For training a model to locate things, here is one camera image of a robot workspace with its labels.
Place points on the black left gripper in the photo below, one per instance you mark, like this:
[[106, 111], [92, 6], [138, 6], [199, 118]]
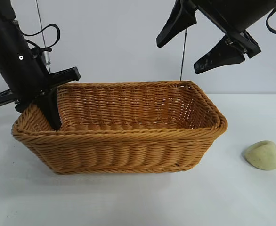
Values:
[[18, 61]]

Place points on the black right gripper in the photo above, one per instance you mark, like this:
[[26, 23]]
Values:
[[234, 14]]

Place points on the brown woven wicker basket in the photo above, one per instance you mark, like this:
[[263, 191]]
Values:
[[128, 150]]

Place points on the pale yellow egg yolk pastry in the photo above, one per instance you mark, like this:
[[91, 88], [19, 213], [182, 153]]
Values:
[[262, 156]]

